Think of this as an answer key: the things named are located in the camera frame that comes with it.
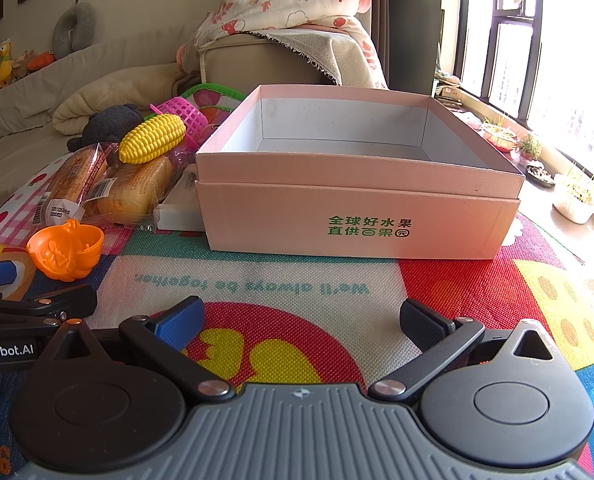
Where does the grey neck pillow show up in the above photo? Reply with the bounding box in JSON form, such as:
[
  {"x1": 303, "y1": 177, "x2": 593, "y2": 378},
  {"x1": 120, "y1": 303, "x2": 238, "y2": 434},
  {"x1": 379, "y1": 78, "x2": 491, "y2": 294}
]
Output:
[{"x1": 53, "y1": 0, "x2": 98, "y2": 59}]

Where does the floral blanket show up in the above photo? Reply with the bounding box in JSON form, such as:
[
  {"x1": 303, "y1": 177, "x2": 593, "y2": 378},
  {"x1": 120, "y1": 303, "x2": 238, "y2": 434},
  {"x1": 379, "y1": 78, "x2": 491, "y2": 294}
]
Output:
[{"x1": 177, "y1": 0, "x2": 390, "y2": 90}]

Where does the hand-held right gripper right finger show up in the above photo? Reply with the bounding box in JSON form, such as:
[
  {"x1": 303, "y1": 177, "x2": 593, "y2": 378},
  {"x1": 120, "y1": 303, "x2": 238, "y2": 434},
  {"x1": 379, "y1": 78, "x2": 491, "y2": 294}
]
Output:
[{"x1": 367, "y1": 298, "x2": 578, "y2": 404}]

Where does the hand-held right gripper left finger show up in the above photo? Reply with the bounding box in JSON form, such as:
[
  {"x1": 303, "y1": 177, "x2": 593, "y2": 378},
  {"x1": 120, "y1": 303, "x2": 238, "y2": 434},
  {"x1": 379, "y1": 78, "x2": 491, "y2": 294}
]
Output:
[{"x1": 36, "y1": 296, "x2": 235, "y2": 404}]

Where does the orange plush toy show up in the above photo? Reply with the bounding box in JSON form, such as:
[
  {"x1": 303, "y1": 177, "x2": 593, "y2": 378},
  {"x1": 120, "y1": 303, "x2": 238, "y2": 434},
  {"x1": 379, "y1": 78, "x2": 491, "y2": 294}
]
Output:
[{"x1": 27, "y1": 51, "x2": 56, "y2": 72}]

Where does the brown plush toy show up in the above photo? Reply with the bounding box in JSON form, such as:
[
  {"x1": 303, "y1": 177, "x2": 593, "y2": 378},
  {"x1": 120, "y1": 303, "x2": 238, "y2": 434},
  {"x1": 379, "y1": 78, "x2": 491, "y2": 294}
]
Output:
[{"x1": 11, "y1": 50, "x2": 35, "y2": 81}]

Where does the dark pebble dish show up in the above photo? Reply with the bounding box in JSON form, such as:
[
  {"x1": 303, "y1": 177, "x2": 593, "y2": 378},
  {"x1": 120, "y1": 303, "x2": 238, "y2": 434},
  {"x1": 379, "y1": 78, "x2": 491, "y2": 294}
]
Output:
[{"x1": 524, "y1": 160, "x2": 558, "y2": 188}]

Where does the pink cardboard box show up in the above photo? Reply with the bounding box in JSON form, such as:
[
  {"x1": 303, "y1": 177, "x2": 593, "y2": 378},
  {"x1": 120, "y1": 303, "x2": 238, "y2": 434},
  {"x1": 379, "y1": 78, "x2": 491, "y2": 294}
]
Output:
[{"x1": 194, "y1": 85, "x2": 526, "y2": 261}]

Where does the beige sofa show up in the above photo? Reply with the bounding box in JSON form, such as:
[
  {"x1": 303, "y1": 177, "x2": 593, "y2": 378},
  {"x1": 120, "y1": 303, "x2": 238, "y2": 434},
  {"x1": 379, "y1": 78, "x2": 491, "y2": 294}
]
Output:
[{"x1": 0, "y1": 25, "x2": 343, "y2": 161}]

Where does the beige towel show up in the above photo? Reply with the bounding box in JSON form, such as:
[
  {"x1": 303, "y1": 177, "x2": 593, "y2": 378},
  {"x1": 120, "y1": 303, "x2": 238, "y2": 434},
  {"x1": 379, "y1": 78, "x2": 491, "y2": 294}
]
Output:
[{"x1": 249, "y1": 27, "x2": 345, "y2": 86}]

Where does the colourful play mat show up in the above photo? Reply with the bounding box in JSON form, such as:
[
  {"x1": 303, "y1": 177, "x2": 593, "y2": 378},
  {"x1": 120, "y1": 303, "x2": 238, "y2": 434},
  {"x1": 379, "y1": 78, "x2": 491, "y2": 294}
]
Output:
[{"x1": 0, "y1": 82, "x2": 594, "y2": 480}]

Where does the black plush toy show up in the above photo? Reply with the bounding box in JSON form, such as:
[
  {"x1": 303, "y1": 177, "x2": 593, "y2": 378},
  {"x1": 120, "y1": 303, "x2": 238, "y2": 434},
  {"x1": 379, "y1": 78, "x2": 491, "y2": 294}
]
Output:
[{"x1": 67, "y1": 103, "x2": 145, "y2": 153}]

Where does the orange toy cup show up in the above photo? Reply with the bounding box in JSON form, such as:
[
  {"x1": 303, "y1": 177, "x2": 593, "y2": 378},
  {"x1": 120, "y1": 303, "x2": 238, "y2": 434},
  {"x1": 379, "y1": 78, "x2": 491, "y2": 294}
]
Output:
[{"x1": 26, "y1": 219, "x2": 105, "y2": 282}]

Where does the stone window sill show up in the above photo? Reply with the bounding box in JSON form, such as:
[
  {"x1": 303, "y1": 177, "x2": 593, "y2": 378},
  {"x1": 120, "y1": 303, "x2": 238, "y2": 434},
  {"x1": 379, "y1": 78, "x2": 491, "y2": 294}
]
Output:
[{"x1": 434, "y1": 90, "x2": 594, "y2": 281}]

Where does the white plant pot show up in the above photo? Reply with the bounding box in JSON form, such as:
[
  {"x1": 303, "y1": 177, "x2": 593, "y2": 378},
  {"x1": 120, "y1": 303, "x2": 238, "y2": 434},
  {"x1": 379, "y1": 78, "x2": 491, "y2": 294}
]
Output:
[{"x1": 552, "y1": 162, "x2": 594, "y2": 224}]

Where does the dark curtain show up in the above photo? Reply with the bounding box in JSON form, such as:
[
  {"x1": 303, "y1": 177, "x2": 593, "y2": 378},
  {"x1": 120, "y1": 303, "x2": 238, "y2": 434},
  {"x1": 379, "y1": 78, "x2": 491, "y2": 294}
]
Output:
[{"x1": 337, "y1": 0, "x2": 448, "y2": 96}]

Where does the white box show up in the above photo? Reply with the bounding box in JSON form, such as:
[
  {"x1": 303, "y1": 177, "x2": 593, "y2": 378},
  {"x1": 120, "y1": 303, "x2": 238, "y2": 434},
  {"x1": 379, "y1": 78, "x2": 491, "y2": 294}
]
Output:
[{"x1": 154, "y1": 162, "x2": 205, "y2": 233}]

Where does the red plant pot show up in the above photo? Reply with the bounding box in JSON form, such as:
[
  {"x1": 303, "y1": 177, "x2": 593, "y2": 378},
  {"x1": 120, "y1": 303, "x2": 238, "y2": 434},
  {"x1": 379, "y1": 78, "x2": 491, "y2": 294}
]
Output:
[{"x1": 481, "y1": 120, "x2": 519, "y2": 148}]

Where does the yellow toy corn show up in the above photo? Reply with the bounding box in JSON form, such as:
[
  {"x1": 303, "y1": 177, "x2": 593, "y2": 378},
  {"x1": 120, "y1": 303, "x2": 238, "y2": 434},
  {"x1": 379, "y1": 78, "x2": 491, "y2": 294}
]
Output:
[{"x1": 118, "y1": 113, "x2": 187, "y2": 165}]

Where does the dark window frame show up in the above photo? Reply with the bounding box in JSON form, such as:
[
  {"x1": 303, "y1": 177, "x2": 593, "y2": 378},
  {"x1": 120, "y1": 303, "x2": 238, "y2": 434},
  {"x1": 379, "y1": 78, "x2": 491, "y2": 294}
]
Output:
[{"x1": 447, "y1": 0, "x2": 594, "y2": 181}]

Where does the pink toy strainer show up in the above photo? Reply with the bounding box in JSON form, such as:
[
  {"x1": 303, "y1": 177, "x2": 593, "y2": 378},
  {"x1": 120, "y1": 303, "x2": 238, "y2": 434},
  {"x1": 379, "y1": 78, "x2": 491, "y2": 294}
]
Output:
[{"x1": 149, "y1": 96, "x2": 209, "y2": 151}]

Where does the bread packet with barcode label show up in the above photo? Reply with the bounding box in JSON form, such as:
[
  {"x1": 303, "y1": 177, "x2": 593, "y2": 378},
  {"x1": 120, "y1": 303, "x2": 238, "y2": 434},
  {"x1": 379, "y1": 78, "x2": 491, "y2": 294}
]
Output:
[{"x1": 31, "y1": 142, "x2": 110, "y2": 226}]

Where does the small potted plant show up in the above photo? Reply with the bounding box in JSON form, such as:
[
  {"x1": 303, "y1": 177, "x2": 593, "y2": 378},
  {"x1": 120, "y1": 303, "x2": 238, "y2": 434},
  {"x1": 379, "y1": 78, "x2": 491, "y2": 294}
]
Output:
[{"x1": 518, "y1": 132, "x2": 543, "y2": 163}]

